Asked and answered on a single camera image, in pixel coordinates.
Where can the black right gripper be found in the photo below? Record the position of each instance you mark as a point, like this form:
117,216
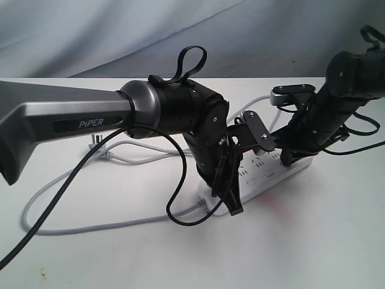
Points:
316,126

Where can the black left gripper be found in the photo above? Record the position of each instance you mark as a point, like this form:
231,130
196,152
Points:
217,162

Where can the white five-socket power strip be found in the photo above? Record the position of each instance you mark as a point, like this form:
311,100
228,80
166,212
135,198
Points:
256,174

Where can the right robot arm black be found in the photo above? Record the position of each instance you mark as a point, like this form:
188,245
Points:
351,81

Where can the left robot arm silver black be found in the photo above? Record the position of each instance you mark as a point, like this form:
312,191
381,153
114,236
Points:
33,113

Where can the grey three-pin plug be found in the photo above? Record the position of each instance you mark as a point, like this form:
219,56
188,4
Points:
102,152

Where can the grey-blue backdrop cloth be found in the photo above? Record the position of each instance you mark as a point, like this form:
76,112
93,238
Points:
133,39

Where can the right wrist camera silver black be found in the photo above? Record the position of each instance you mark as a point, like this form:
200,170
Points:
284,95

